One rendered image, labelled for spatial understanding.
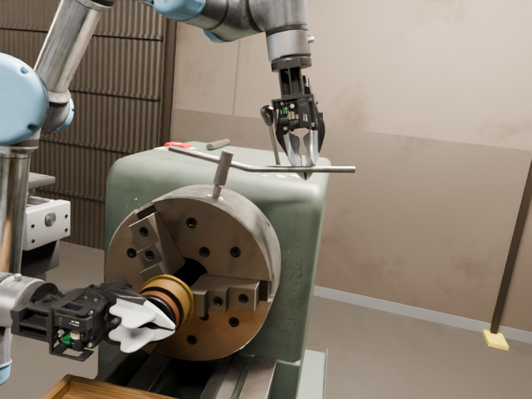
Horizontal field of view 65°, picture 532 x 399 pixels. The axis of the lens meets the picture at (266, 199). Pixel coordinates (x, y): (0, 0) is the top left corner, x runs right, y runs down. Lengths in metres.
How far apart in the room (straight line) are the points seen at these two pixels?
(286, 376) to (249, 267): 0.34
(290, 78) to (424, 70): 2.43
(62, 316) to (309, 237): 0.48
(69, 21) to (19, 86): 0.50
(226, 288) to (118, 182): 0.38
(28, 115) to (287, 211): 0.49
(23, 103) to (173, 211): 0.28
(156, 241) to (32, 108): 0.27
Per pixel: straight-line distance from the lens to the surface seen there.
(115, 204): 0.98
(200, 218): 0.73
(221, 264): 0.75
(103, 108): 3.79
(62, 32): 1.14
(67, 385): 0.87
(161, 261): 0.71
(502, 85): 3.17
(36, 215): 1.09
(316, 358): 1.63
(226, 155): 0.74
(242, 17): 0.79
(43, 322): 0.67
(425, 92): 3.10
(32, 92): 0.64
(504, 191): 3.20
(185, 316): 0.68
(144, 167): 0.96
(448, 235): 3.21
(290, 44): 0.74
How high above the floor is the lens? 1.40
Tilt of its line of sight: 13 degrees down
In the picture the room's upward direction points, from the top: 6 degrees clockwise
